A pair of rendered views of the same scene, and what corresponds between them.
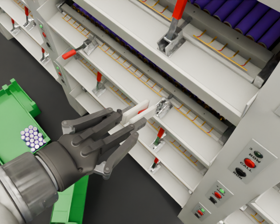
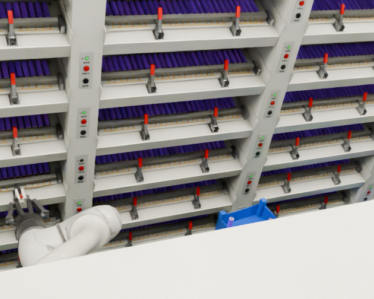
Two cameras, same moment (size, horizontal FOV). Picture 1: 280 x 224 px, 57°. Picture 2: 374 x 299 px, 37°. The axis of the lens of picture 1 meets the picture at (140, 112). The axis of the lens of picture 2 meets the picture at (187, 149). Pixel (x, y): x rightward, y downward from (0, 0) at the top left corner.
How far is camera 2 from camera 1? 1.52 m
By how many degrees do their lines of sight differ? 52
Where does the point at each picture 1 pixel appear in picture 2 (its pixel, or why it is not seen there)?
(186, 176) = not seen: hidden behind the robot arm
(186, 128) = (38, 191)
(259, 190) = (91, 177)
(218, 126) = (51, 176)
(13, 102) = not seen: outside the picture
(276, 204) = (100, 183)
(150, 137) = (10, 235)
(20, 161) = (25, 223)
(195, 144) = (50, 193)
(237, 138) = (70, 162)
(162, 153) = not seen: hidden behind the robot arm
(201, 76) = (40, 151)
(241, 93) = (59, 145)
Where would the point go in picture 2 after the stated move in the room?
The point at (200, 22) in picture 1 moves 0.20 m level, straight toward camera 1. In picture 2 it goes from (20, 133) to (63, 163)
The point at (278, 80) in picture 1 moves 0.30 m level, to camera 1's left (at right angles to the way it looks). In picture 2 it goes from (71, 129) to (15, 182)
